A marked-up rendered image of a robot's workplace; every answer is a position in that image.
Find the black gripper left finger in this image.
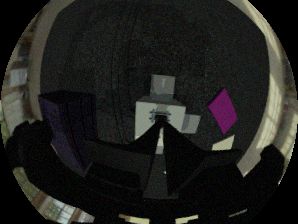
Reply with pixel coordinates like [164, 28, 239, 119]
[84, 121, 161, 196]

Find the purple flat rectangular block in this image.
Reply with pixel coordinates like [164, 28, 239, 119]
[208, 88, 238, 135]

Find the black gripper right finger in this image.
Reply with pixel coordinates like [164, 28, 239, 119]
[162, 121, 243, 197]

